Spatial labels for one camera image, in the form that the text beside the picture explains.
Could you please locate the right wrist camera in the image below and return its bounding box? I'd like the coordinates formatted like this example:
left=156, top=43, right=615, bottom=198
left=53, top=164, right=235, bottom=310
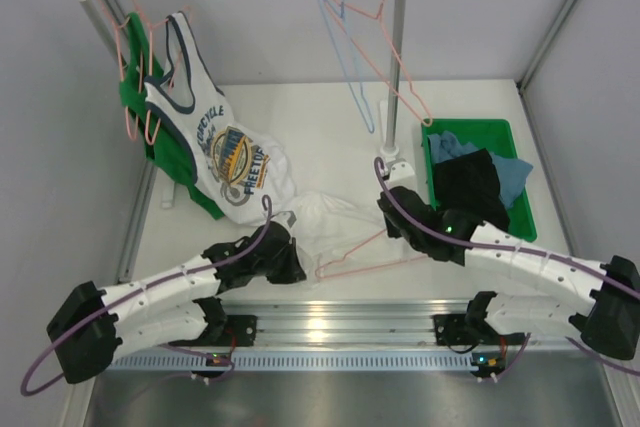
left=385, top=159, right=417, bottom=190

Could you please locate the pink hanger far left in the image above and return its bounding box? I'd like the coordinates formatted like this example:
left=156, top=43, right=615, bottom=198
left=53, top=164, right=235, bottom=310
left=97, top=0, right=139, bottom=142

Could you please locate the pink hanger near right post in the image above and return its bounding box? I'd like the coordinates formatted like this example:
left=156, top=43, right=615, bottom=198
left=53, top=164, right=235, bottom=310
left=322, top=0, right=434, bottom=127

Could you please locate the aluminium mounting rail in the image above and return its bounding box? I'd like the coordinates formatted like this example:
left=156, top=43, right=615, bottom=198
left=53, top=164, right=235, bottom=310
left=111, top=300, right=571, bottom=375

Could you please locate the green plastic bin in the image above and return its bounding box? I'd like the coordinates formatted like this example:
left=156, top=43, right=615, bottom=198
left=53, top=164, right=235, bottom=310
left=422, top=119, right=537, bottom=241

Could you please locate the green tank top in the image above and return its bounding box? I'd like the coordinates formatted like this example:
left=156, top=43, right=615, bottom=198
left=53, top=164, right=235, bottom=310
left=119, top=12, right=224, bottom=220

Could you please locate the blue garment in bin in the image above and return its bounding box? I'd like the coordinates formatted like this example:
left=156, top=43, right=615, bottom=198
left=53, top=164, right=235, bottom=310
left=428, top=131, right=533, bottom=209

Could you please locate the pink wire hanger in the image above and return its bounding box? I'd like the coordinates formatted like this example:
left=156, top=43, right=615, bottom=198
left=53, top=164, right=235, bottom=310
left=313, top=230, right=427, bottom=282

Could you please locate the pink hanger holding printed top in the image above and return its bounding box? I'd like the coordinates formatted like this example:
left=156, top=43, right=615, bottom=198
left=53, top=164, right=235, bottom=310
left=122, top=0, right=194, bottom=144

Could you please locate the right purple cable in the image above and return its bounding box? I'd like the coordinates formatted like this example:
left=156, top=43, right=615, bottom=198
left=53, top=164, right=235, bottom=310
left=373, top=156, right=640, bottom=378

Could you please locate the plain white tank top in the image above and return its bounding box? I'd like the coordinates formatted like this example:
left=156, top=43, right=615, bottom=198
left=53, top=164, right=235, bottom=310
left=283, top=192, right=386, bottom=284

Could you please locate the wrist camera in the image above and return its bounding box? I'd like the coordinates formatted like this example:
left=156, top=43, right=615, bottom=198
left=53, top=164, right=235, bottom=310
left=272, top=210, right=297, bottom=229
left=385, top=159, right=417, bottom=190

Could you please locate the purple cable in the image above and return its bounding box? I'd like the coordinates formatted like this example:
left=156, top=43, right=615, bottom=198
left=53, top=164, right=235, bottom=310
left=373, top=156, right=640, bottom=378
left=19, top=195, right=274, bottom=396

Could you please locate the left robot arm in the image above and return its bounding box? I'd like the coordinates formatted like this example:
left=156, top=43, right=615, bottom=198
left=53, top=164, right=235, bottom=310
left=47, top=222, right=306, bottom=384

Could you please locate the white printed tank top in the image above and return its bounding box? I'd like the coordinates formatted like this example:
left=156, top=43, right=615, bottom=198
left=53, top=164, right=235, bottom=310
left=144, top=11, right=296, bottom=225

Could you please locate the black garment in bin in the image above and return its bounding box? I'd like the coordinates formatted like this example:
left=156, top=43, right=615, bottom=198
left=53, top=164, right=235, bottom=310
left=433, top=149, right=510, bottom=231

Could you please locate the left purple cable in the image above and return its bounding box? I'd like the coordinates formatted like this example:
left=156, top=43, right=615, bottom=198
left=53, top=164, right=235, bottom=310
left=19, top=195, right=274, bottom=396

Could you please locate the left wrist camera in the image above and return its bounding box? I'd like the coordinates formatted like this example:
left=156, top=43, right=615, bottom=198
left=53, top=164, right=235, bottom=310
left=272, top=210, right=297, bottom=229

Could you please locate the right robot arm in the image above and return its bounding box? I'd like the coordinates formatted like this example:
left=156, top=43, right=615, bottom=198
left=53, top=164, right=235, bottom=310
left=378, top=187, right=639, bottom=361

